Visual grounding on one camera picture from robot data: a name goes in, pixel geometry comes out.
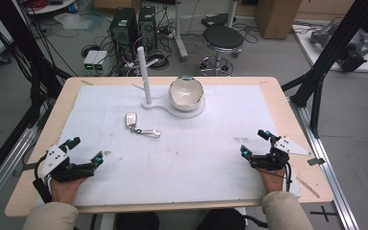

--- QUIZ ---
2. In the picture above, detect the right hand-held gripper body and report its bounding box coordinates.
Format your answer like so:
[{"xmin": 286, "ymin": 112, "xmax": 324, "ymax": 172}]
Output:
[{"xmin": 248, "ymin": 135, "xmax": 313, "ymax": 172}]

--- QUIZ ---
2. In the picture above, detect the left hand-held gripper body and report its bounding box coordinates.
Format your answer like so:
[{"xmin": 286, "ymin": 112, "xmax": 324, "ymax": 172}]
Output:
[{"xmin": 33, "ymin": 144, "xmax": 96, "ymax": 184}]

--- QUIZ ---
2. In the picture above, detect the silver key fob with keyring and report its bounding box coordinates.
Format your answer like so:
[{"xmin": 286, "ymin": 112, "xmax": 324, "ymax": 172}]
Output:
[{"xmin": 124, "ymin": 111, "xmax": 162, "ymax": 139}]

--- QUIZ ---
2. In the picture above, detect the person's right hand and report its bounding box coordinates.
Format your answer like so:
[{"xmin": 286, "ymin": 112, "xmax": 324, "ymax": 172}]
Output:
[{"xmin": 258, "ymin": 167, "xmax": 288, "ymax": 194}]

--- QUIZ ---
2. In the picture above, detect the person's left hand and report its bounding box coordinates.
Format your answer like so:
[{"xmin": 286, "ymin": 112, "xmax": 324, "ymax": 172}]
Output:
[{"xmin": 50, "ymin": 176, "xmax": 88, "ymax": 205}]

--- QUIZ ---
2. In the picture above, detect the dark tape piece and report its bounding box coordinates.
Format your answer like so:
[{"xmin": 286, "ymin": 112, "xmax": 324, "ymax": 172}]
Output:
[{"xmin": 307, "ymin": 157, "xmax": 327, "ymax": 167}]

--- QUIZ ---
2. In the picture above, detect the thin wooden stick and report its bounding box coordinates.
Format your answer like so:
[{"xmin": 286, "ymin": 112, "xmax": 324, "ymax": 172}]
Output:
[{"xmin": 296, "ymin": 176, "xmax": 321, "ymax": 199}]

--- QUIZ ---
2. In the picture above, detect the white table mat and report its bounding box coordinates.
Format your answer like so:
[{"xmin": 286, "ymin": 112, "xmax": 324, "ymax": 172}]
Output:
[{"xmin": 36, "ymin": 83, "xmax": 302, "ymax": 207}]

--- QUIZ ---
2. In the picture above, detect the person's right leg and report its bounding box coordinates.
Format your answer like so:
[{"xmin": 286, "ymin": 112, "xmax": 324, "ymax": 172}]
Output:
[{"xmin": 195, "ymin": 208, "xmax": 247, "ymax": 230}]

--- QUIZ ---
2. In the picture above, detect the person's leg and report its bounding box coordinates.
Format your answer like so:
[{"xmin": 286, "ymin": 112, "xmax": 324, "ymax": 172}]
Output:
[
  {"xmin": 195, "ymin": 208, "xmax": 247, "ymax": 230},
  {"xmin": 114, "ymin": 211, "xmax": 160, "ymax": 230}
]

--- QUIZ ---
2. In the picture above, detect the person's left leg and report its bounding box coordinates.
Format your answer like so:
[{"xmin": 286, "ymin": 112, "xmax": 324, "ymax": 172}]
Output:
[{"xmin": 114, "ymin": 211, "xmax": 160, "ymax": 230}]

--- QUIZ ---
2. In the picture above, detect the white ceramic bowl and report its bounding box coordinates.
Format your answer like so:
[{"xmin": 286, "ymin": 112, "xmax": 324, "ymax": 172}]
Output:
[{"xmin": 169, "ymin": 75, "xmax": 205, "ymax": 112}]

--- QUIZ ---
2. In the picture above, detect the white box with green light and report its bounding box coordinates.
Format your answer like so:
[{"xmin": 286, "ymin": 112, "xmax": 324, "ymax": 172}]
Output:
[
  {"xmin": 82, "ymin": 50, "xmax": 99, "ymax": 72},
  {"xmin": 93, "ymin": 50, "xmax": 109, "ymax": 72}
]

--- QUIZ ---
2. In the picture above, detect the white stand with pole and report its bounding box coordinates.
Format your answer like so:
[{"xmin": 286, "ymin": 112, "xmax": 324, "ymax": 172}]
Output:
[{"xmin": 136, "ymin": 45, "xmax": 207, "ymax": 120}]

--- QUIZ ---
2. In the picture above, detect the black round stool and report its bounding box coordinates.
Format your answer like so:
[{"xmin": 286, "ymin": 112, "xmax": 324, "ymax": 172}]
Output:
[{"xmin": 198, "ymin": 24, "xmax": 246, "ymax": 77}]

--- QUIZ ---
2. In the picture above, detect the brown cardboard box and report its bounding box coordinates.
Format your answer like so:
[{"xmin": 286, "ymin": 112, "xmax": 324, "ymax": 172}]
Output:
[{"xmin": 254, "ymin": 0, "xmax": 303, "ymax": 40}]

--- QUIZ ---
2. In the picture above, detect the clear plastic sheet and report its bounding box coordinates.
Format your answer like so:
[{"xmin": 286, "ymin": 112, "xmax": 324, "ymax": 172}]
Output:
[{"xmin": 55, "ymin": 11, "xmax": 105, "ymax": 32}]

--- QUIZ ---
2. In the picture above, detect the large black computer tower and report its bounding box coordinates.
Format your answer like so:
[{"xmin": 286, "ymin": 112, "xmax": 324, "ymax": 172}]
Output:
[{"xmin": 109, "ymin": 7, "xmax": 140, "ymax": 61}]

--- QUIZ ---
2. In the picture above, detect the white desk leg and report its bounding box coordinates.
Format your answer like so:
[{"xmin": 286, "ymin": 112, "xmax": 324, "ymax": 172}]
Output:
[{"xmin": 172, "ymin": 0, "xmax": 190, "ymax": 62}]

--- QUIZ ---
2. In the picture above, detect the white round table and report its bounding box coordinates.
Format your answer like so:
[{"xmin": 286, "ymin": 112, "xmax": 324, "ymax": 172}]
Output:
[{"xmin": 26, "ymin": 0, "xmax": 78, "ymax": 15}]

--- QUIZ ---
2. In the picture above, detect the slim black computer tower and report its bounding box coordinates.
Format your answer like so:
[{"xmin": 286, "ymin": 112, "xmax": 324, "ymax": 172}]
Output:
[{"xmin": 138, "ymin": 5, "xmax": 158, "ymax": 51}]

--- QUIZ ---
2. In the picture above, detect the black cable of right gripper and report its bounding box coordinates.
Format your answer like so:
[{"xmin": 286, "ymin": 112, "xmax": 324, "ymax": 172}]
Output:
[{"xmin": 282, "ymin": 161, "xmax": 293, "ymax": 193}]

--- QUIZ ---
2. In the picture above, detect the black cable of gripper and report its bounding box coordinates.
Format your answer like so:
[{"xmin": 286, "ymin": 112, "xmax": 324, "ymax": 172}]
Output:
[
  {"xmin": 32, "ymin": 156, "xmax": 54, "ymax": 204},
  {"xmin": 282, "ymin": 161, "xmax": 293, "ymax": 193}
]

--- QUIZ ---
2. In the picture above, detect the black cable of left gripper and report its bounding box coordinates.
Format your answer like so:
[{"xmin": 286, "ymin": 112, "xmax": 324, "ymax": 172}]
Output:
[{"xmin": 32, "ymin": 156, "xmax": 54, "ymax": 204}]

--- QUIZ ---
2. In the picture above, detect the aluminium rail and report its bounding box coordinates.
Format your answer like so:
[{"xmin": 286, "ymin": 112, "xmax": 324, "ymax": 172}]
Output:
[
  {"xmin": 0, "ymin": 126, "xmax": 40, "ymax": 219},
  {"xmin": 287, "ymin": 96, "xmax": 361, "ymax": 230}
]

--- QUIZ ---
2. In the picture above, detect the black metal frame post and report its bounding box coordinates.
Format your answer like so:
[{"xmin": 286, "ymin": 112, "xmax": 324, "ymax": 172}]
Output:
[{"xmin": 281, "ymin": 0, "xmax": 368, "ymax": 139}]

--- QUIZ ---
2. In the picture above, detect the black frame with cable bundle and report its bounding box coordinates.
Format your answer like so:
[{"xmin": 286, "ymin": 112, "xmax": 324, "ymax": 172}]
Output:
[{"xmin": 0, "ymin": 0, "xmax": 73, "ymax": 193}]

